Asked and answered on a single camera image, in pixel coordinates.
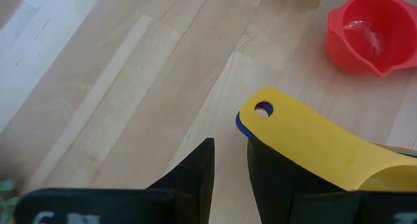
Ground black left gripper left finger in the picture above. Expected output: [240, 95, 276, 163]
[145, 137, 216, 224]

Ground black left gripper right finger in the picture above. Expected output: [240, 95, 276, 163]
[246, 137, 362, 224]

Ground yellow measuring cup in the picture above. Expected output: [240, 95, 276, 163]
[238, 88, 417, 193]

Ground dark blue measuring cup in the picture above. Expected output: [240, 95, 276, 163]
[235, 102, 274, 141]

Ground red measuring cup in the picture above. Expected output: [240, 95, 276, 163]
[325, 0, 417, 78]

